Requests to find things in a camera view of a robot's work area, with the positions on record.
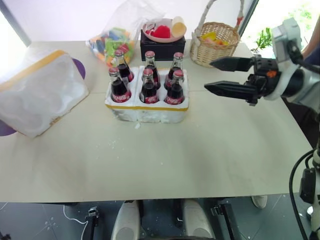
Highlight clear bag of colourful blocks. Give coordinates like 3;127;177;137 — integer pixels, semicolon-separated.
85;0;167;69

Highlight cream paper cup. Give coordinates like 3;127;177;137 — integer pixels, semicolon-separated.
171;15;188;37

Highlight purple round mat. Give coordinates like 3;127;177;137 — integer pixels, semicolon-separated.
71;57;87;81
0;119;18;137

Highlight grey rounded robot leg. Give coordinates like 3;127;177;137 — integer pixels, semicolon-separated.
110;199;141;240
180;199;216;240

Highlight dark window pillar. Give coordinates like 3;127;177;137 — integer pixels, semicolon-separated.
0;0;33;48
238;0;260;39

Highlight wicker basket with handle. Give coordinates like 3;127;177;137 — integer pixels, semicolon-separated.
189;0;245;69

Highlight black table leg frame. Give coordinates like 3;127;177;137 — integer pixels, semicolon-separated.
84;205;100;240
210;198;242;240

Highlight green potted plant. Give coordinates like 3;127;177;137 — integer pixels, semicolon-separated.
250;26;274;55

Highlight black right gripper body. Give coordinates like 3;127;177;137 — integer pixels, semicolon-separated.
246;55;280;107

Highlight glass cola bottle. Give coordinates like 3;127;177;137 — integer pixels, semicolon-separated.
108;67;133;104
144;50;161;90
163;51;186;90
163;69;186;106
114;49;135;84
138;67;161;105

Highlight white foam crate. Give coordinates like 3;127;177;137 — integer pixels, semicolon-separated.
104;65;191;124

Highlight black rectangular box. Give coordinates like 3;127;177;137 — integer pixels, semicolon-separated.
139;28;187;62

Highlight yellow orange toys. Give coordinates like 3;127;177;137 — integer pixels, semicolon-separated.
200;31;230;47

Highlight white shoe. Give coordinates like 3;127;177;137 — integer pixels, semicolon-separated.
250;194;269;210

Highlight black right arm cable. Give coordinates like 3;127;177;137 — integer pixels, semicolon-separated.
288;41;320;240

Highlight red toy food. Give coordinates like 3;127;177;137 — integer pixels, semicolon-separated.
149;24;172;39

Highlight white floor cable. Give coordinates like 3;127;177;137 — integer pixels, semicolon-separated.
63;204;89;226

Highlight pink plate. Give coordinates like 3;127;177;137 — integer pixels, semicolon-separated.
142;17;186;43

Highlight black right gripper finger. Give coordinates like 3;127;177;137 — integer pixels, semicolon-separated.
204;80;260;101
209;56;254;72

